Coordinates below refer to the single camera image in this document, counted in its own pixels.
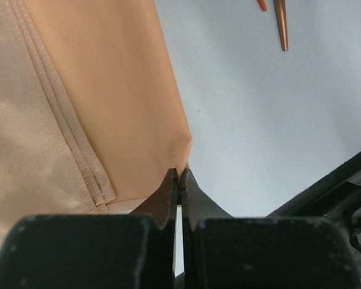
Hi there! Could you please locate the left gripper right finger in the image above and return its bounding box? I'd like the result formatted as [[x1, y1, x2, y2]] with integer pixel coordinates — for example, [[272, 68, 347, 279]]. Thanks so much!
[[180, 169, 361, 288]]

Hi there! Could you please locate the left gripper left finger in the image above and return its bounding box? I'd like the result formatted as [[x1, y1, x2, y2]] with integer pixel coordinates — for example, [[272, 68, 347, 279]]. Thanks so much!
[[0, 169, 177, 288]]

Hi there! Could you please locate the peach cloth napkin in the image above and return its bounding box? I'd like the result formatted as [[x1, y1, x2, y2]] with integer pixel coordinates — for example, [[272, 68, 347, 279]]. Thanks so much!
[[0, 1, 192, 243]]

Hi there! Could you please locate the orange fork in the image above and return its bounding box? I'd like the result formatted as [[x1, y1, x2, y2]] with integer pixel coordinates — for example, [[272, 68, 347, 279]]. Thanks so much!
[[257, 0, 267, 12]]

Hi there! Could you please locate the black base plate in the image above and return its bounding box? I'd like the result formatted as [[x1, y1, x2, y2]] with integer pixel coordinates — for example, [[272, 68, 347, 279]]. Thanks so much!
[[267, 146, 361, 256]]

